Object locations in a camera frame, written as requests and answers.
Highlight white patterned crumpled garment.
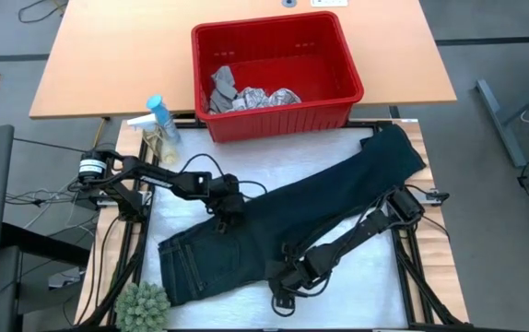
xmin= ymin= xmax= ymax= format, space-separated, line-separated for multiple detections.
xmin=231 ymin=86 xmax=302 ymax=112

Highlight blue Febreze spray bottle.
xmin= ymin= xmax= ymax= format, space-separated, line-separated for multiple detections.
xmin=146 ymin=94 xmax=182 ymax=145

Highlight grey metal desk leg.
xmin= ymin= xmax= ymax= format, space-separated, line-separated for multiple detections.
xmin=475 ymin=68 xmax=529 ymax=168

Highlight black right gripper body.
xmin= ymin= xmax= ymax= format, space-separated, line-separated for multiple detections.
xmin=287 ymin=246 xmax=337 ymax=290

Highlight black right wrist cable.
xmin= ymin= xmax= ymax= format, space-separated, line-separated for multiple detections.
xmin=268 ymin=271 xmax=335 ymax=319

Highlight black aluminium table frame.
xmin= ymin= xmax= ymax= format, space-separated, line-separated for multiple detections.
xmin=74 ymin=117 xmax=471 ymax=332

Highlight clear spray bottle white trigger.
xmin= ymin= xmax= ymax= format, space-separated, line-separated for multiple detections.
xmin=125 ymin=113 xmax=181 ymax=166

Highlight grey floor cable bundle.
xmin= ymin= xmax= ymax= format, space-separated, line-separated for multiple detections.
xmin=4 ymin=182 xmax=102 ymax=231

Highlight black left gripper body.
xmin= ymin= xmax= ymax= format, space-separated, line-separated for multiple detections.
xmin=217 ymin=196 xmax=248 ymax=227

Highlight green artificial succulent plant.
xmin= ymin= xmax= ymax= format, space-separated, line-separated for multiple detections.
xmin=114 ymin=280 xmax=172 ymax=332

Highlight grey crumpled garment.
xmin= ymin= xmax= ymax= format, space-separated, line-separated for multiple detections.
xmin=207 ymin=65 xmax=239 ymax=115

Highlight dark blue denim jeans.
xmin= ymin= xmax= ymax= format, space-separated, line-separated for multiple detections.
xmin=157 ymin=123 xmax=428 ymax=308

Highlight light wooden desk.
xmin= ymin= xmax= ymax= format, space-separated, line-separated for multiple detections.
xmin=28 ymin=0 xmax=458 ymax=120

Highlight red plastic laundry bin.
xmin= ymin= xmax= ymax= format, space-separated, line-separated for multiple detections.
xmin=190 ymin=10 xmax=366 ymax=144

